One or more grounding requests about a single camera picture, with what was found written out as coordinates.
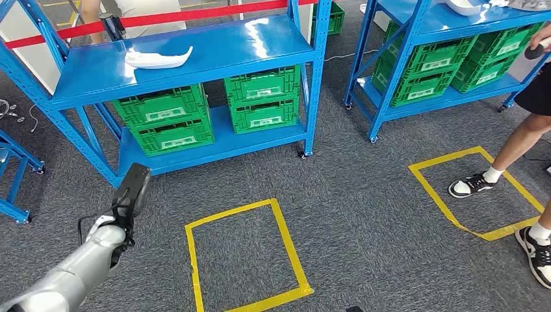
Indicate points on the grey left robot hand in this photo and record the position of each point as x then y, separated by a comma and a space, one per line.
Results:
131, 189

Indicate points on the white plastic shell part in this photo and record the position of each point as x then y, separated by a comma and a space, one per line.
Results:
159, 61
467, 6

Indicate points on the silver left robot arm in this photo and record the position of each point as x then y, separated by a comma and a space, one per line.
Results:
64, 275

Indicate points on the blue metal shelf rack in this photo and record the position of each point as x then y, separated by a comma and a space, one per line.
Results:
13, 148
215, 47
439, 21

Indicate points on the grey textured part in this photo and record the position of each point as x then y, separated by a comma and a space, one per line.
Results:
529, 4

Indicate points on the red barrier belt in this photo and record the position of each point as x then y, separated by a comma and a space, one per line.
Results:
172, 17

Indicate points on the seated person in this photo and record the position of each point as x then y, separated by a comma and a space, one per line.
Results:
146, 13

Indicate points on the white cabinet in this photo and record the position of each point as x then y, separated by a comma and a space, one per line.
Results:
306, 21

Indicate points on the black robot torso edge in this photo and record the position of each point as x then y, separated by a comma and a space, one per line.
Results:
354, 309

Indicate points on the standing person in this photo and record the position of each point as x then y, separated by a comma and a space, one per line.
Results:
516, 142

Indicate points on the black handheld controller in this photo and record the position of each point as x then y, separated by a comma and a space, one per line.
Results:
533, 52

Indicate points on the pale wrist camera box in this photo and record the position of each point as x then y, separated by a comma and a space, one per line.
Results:
98, 224

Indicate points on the black chrome stanchion post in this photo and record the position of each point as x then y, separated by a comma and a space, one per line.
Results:
112, 26

